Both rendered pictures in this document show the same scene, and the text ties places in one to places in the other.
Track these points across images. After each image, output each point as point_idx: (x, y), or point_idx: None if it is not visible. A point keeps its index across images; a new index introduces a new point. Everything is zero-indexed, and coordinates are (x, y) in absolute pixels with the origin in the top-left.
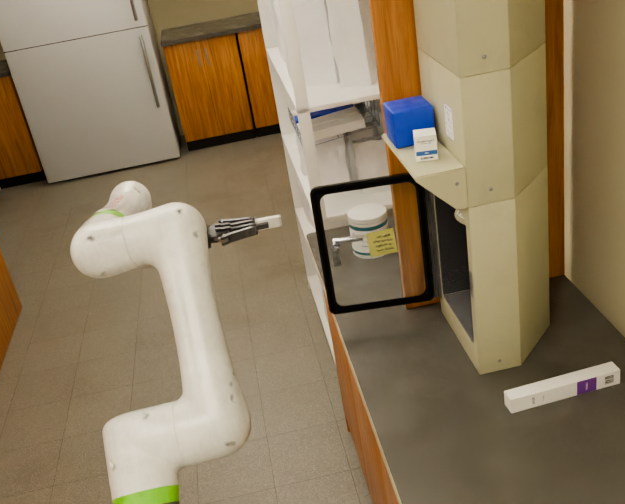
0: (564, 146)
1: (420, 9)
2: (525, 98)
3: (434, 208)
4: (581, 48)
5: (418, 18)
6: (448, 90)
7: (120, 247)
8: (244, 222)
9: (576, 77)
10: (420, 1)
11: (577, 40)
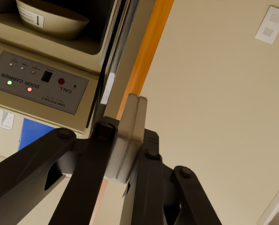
0: (162, 36)
1: (46, 201)
2: None
3: (110, 19)
4: (113, 100)
5: (56, 197)
6: None
7: None
8: (120, 220)
9: (125, 84)
10: (43, 205)
11: (117, 105)
